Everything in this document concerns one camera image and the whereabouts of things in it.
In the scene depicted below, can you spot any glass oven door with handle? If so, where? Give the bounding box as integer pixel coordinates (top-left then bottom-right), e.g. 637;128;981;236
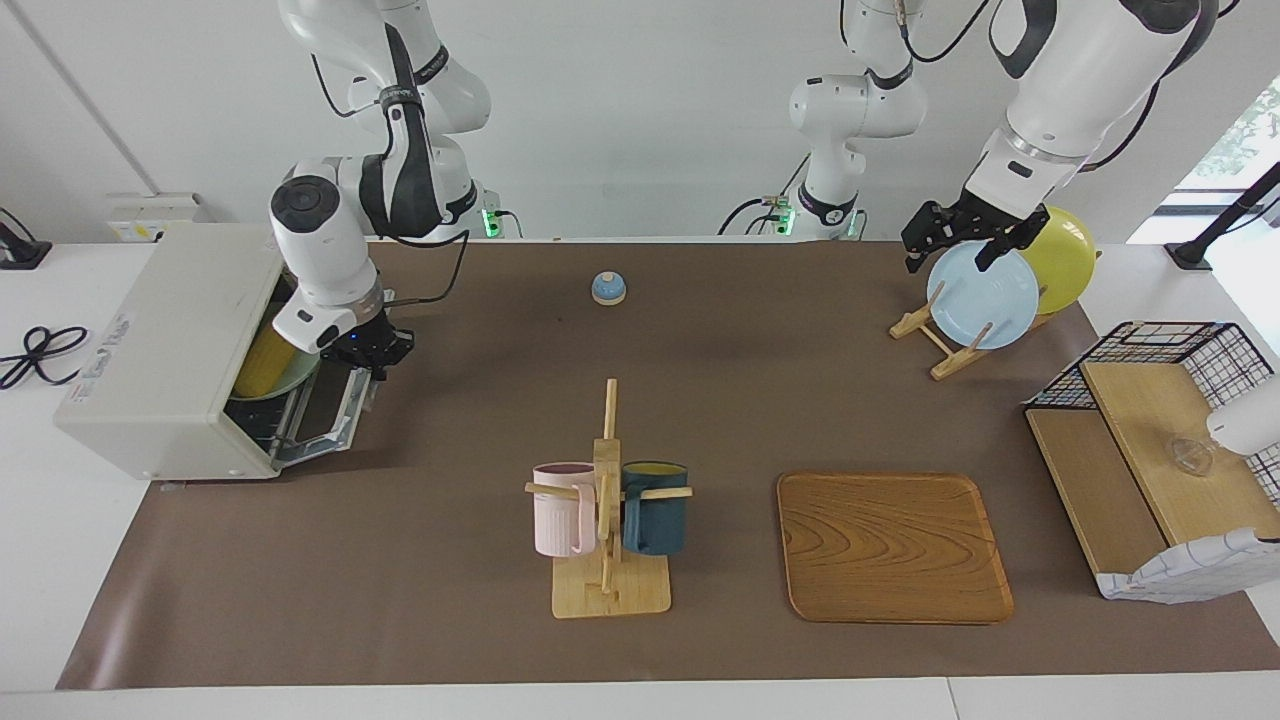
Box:
272;362;388;469

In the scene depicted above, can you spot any pale green plate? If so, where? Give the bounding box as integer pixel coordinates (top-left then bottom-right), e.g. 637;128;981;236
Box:
227;350;322;404

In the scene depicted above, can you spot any yellow corn cob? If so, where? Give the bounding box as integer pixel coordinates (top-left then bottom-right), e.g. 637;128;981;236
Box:
232;318;301;400

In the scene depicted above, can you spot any white toaster oven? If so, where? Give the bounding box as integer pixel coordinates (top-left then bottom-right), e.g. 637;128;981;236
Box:
55;222;301;482

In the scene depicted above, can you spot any light blue plate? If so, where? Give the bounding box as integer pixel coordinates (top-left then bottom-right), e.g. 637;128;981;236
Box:
926;240;1041;351

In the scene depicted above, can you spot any yellow plate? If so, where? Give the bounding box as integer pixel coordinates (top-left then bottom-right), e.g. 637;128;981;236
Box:
1012;206;1098;317

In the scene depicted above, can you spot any wooden plate rack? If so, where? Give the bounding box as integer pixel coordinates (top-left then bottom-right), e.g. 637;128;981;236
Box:
889;250;1103;382

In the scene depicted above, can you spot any black angled stand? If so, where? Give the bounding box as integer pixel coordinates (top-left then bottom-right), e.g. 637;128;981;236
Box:
1164;162;1280;272

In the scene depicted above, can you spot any pink mug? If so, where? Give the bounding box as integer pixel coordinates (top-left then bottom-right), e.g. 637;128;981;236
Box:
531;461;599;558

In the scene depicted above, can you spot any brown table mat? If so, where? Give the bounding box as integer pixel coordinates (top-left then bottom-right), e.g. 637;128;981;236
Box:
57;240;1280;691

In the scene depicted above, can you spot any clear glass cup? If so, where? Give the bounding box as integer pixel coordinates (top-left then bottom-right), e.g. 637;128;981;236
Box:
1168;436;1217;478

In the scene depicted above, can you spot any brown wooden tray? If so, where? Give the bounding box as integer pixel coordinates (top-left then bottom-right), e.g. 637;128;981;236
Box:
777;471;1016;626

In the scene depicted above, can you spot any white rounded device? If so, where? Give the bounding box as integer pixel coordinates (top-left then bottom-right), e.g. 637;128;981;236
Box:
1206;375;1280;459

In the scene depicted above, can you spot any dark blue mug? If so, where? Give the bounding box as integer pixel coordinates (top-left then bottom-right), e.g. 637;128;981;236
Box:
621;460;691;557

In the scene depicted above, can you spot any wooden mug tree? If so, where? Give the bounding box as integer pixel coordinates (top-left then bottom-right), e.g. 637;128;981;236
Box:
525;378;694;619

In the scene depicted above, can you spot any small black stand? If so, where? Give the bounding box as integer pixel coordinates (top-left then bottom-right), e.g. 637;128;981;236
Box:
0;207;54;271

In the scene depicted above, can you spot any white checkered cloth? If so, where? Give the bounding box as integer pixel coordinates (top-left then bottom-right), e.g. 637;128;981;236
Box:
1095;527;1280;604

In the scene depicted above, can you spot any black right arm gripper cable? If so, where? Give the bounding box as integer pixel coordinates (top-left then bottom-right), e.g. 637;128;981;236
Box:
384;230;472;307

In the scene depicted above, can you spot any black arm gripper cable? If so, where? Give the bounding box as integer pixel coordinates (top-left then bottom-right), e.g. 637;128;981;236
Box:
384;230;472;307
1083;84;1163;173

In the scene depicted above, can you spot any black left arm gripper cable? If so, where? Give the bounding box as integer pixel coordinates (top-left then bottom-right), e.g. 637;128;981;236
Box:
1083;84;1163;173

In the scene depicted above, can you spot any black left arm base cable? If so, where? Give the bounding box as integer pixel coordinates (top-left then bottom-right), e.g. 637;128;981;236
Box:
717;153;813;239

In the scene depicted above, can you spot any black wire basket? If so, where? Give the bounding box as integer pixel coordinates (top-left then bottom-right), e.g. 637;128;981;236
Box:
1030;321;1280;503

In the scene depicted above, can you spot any black wire basket shelf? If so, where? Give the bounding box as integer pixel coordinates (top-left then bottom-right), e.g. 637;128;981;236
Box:
1025;360;1280;593

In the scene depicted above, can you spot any white wall socket box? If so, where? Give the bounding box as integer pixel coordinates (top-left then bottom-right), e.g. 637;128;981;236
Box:
105;193;216;245

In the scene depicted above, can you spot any black coiled cable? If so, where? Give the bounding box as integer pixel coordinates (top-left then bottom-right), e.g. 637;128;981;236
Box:
0;325;90;391

